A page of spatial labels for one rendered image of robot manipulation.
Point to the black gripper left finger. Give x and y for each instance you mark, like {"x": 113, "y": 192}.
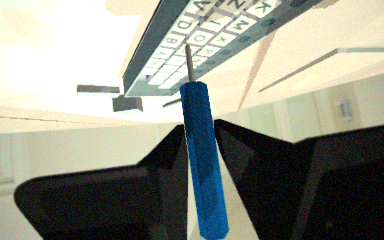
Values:
{"x": 153, "y": 191}

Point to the grey stylus with yellow cap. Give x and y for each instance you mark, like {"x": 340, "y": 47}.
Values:
{"x": 172, "y": 104}

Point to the grey keyboard with white letter keys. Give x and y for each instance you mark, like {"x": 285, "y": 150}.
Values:
{"x": 216, "y": 30}

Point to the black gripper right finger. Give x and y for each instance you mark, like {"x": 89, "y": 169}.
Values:
{"x": 277, "y": 180}

